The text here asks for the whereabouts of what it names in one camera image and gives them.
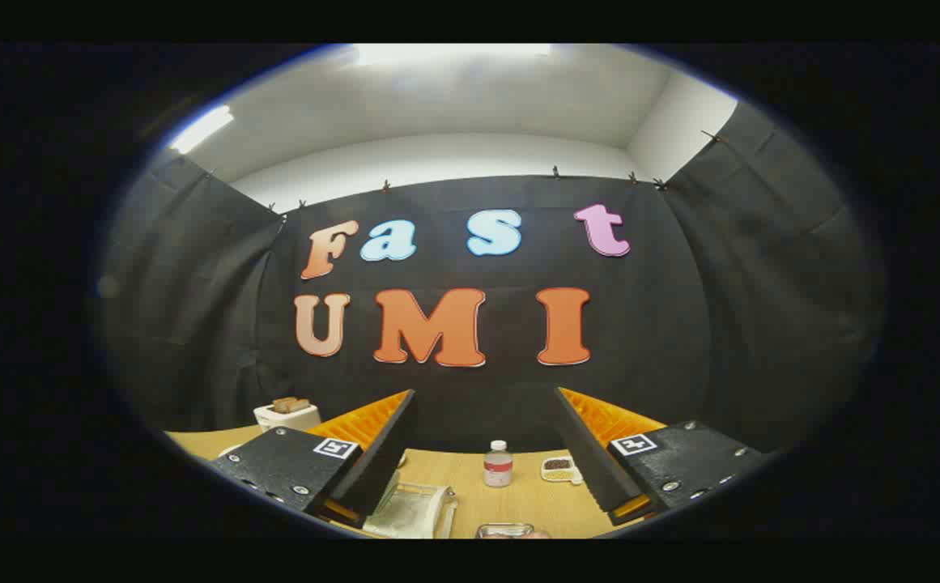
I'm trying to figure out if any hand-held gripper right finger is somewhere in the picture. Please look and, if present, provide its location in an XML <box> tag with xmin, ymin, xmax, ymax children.
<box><xmin>552</xmin><ymin>386</ymin><xmax>766</xmax><ymax>527</ymax></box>

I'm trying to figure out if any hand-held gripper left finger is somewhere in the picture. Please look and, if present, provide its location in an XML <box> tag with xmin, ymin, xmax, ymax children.
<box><xmin>209</xmin><ymin>389</ymin><xmax>419</xmax><ymax>529</ymax></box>

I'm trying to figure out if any white wire dish rack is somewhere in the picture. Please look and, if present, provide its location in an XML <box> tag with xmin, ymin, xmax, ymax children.
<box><xmin>363</xmin><ymin>481</ymin><xmax>459</xmax><ymax>539</ymax></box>

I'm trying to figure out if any white sectioned snack dish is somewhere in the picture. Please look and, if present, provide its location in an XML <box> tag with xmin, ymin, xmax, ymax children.
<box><xmin>540</xmin><ymin>456</ymin><xmax>584</xmax><ymax>485</ymax></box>

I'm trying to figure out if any clear bottle with red label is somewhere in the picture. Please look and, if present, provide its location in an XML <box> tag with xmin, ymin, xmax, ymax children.
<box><xmin>483</xmin><ymin>440</ymin><xmax>514</xmax><ymax>488</ymax></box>

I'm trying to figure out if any cream toaster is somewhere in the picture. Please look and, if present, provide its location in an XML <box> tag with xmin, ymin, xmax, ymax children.
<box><xmin>253</xmin><ymin>402</ymin><xmax>322</xmax><ymax>432</ymax></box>

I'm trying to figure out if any ceiling light panel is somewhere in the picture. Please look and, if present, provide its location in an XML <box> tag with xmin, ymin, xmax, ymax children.
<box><xmin>168</xmin><ymin>105</ymin><xmax>235</xmax><ymax>155</ymax></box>
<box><xmin>352</xmin><ymin>45</ymin><xmax>551</xmax><ymax>66</ymax></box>

